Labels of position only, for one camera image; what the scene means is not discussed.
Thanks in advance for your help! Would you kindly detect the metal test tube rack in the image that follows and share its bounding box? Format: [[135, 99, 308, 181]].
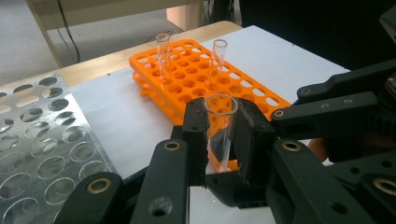
[[0, 71, 119, 224]]

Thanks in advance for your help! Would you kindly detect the light wooden cabinet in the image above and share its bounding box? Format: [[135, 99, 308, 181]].
[[25, 0, 207, 68]]

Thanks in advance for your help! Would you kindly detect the black hanging cable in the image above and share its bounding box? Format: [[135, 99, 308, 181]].
[[56, 0, 82, 64]]

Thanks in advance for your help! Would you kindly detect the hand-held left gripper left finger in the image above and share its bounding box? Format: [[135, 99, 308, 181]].
[[181, 97, 210, 189]]

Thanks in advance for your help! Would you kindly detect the orange test tube rack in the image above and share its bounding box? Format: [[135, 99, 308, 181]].
[[128, 38, 292, 174]]

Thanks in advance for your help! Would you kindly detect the clear glass test tube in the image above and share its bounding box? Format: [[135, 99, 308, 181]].
[[155, 32, 173, 87], [203, 92, 240, 175], [210, 38, 229, 91]]

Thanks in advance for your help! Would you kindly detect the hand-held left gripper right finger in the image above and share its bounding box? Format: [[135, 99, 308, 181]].
[[233, 97, 277, 189]]

